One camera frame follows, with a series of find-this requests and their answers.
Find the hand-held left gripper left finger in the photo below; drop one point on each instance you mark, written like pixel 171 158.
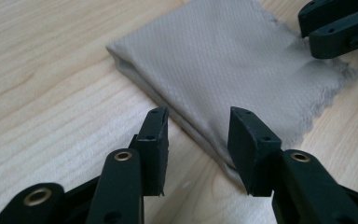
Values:
pixel 154 155

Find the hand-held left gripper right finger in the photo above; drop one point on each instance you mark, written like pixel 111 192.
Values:
pixel 253 155

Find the grey cleaning cloth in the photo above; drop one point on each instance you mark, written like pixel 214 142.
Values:
pixel 217 62

